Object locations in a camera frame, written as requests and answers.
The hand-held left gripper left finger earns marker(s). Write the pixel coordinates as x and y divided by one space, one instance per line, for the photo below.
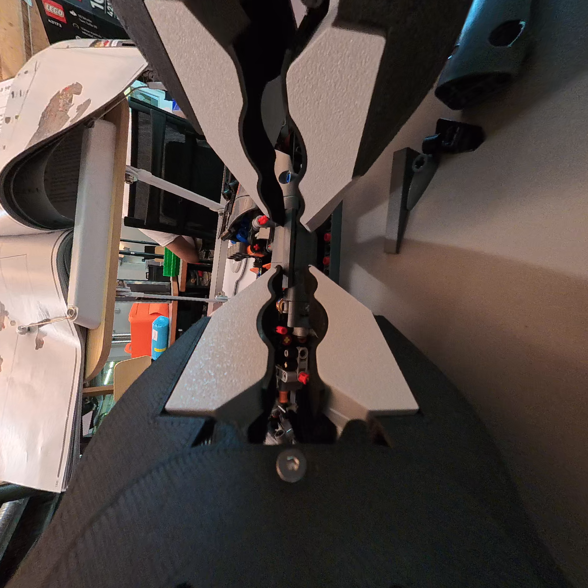
216 367

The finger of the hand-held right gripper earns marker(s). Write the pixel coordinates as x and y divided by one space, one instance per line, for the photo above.
335 115
202 82

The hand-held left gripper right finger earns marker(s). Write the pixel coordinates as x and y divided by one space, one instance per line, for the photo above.
363 367

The grey lego car model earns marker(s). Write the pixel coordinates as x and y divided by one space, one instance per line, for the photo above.
294 257

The grey curved lego panel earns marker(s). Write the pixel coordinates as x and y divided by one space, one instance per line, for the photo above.
487 55

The black lego set box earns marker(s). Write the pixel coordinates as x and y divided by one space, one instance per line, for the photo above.
82 18

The lego instruction booklet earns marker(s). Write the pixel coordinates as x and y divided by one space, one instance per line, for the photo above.
36 390

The blue cylindrical pack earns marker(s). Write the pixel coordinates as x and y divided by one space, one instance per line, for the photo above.
160 337

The white desk lamp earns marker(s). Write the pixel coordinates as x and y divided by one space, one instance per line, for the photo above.
174 186

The green plastic bin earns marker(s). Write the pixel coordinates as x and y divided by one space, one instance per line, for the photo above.
171 262

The white book holder plate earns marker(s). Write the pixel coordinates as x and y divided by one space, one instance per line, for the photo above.
92 220

